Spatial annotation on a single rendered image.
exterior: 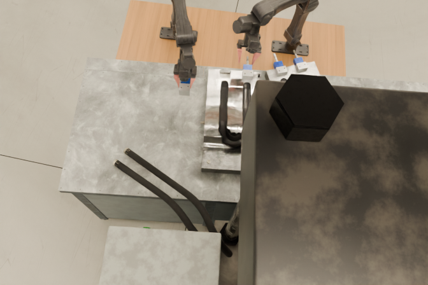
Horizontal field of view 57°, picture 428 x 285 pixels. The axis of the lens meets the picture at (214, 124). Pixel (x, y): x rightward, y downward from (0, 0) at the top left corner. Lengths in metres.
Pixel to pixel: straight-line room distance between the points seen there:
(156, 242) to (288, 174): 0.58
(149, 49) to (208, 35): 0.32
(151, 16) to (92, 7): 1.22
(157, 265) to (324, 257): 0.60
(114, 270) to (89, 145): 0.94
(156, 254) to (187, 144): 0.88
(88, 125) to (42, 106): 1.09
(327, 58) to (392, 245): 1.69
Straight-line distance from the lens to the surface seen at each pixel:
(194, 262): 1.08
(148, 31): 2.20
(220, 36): 2.18
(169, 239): 1.08
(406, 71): 3.42
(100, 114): 1.98
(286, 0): 1.76
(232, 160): 1.79
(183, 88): 1.81
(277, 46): 2.17
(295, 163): 0.59
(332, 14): 3.51
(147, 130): 1.91
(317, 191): 0.58
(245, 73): 1.92
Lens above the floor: 2.54
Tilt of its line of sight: 66 degrees down
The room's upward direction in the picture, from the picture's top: 7 degrees clockwise
